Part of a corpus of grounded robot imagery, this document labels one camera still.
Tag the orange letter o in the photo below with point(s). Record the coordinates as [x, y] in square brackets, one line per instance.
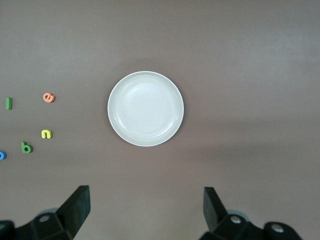
[47, 100]

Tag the yellow foam letter n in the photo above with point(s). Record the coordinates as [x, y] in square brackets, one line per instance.
[43, 134]

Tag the blue foam letter p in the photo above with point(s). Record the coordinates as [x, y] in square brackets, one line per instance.
[1, 157]

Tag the green foam letter b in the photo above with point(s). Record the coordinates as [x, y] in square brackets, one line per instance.
[24, 147]

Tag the green foam letter l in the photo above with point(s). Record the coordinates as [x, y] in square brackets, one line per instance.
[8, 103]

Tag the beige round plate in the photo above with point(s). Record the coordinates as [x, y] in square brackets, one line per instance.
[145, 108]

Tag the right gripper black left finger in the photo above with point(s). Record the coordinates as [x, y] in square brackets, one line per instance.
[62, 222]

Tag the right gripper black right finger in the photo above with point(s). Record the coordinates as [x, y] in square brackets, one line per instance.
[225, 225]

